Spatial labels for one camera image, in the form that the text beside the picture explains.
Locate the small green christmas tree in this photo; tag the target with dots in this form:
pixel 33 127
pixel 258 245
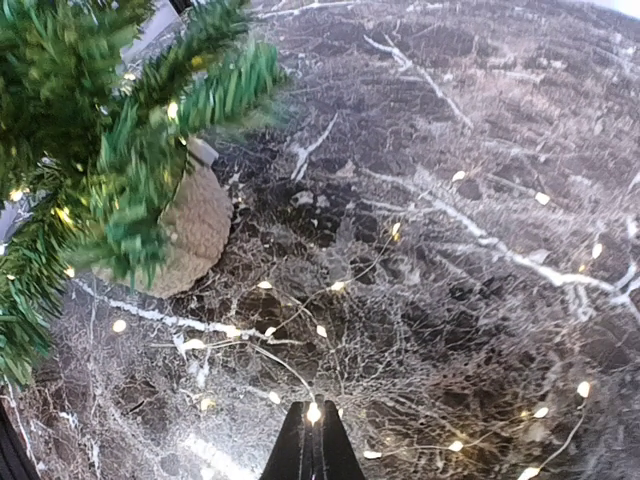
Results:
pixel 101 158

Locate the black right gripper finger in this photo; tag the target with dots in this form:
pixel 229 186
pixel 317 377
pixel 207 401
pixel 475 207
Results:
pixel 312 444

